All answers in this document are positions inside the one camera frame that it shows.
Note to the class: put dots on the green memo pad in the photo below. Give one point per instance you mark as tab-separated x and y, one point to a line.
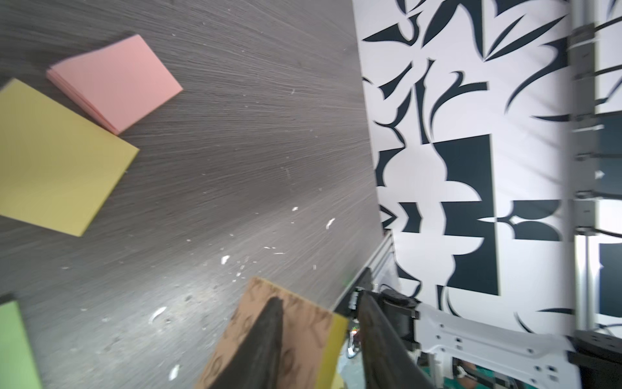
18	365

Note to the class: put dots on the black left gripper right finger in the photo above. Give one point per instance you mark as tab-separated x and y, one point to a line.
386	360

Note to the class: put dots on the torn yellow memo page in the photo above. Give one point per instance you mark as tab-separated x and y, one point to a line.
312	337

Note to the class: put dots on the yellow memo pad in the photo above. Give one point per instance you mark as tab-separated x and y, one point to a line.
57	167

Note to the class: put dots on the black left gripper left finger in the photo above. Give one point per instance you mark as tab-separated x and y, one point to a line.
256	363

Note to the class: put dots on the large pink memo pad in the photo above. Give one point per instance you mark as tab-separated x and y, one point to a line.
118	85

